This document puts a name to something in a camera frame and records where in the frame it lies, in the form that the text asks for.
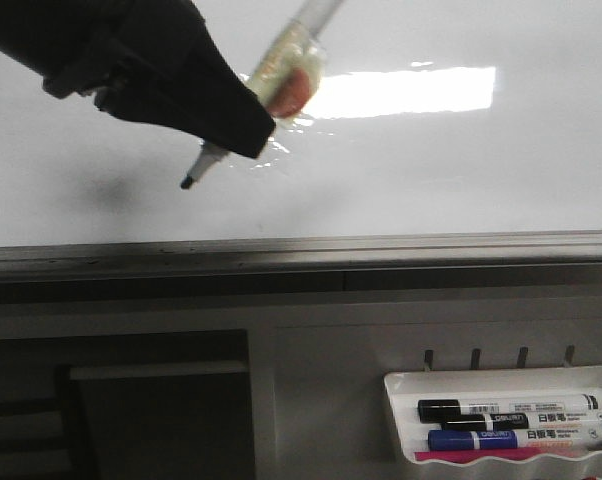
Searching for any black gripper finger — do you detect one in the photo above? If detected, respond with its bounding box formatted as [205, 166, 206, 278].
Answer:
[0, 1, 275, 158]

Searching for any taped black whiteboard marker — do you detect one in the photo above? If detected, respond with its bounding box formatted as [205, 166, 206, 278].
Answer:
[180, 0, 346, 190]

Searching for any blue capped whiteboard marker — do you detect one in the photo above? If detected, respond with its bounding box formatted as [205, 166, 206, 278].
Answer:
[427, 426, 602, 451]

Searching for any dark rectangular box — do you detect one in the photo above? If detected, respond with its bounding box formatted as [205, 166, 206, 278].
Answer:
[55, 360, 256, 479]

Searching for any white plastic marker tray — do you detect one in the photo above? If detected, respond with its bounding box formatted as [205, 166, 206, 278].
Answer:
[383, 366, 602, 479]

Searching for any black capped marker top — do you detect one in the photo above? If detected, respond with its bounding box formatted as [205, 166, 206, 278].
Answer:
[417, 394, 602, 423]

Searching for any black capped marker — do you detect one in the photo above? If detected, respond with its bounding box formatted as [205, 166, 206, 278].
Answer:
[441, 409, 602, 432]
[417, 394, 602, 423]

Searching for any pink flat eraser strip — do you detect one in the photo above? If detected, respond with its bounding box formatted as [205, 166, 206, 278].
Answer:
[414, 447, 542, 464]

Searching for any black capped marker middle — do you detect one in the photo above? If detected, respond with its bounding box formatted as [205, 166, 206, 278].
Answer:
[441, 409, 602, 432]

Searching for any white whiteboard with metal frame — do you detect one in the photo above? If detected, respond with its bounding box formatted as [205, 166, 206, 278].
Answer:
[0, 1, 602, 262]

